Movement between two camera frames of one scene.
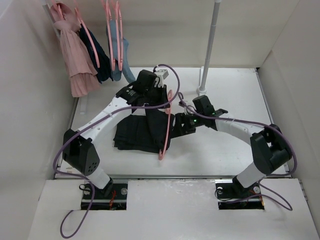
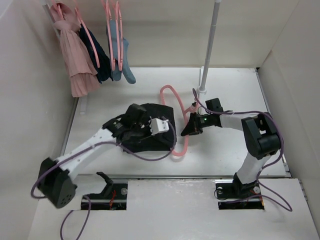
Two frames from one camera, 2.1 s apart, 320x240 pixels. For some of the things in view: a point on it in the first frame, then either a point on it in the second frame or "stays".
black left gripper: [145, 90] -> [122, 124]
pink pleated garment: [81, 72] stays
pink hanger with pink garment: [61, 15] stays
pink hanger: [168, 111] -> [192, 108]
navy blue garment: [104, 72] stays
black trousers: [146, 130] stays
